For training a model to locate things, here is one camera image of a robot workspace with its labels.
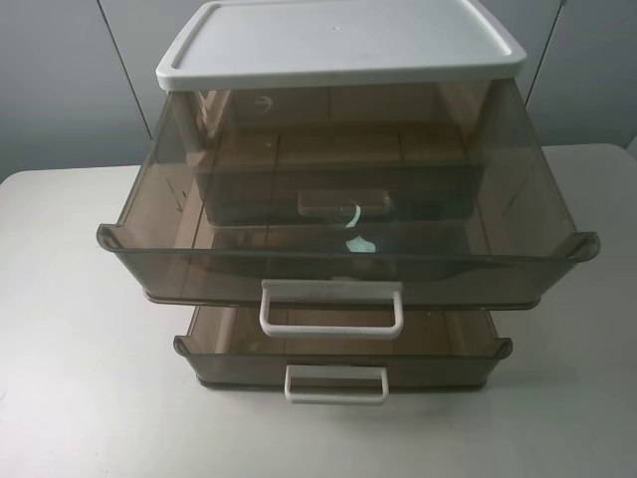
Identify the smoky transparent drawer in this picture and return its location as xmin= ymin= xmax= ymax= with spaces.
xmin=173 ymin=306 xmax=513 ymax=400
xmin=97 ymin=80 xmax=601 ymax=337
xmin=204 ymin=123 xmax=485 ymax=227

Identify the white plastic drawer cabinet frame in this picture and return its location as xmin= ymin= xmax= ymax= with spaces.
xmin=155 ymin=0 xmax=528 ymax=235

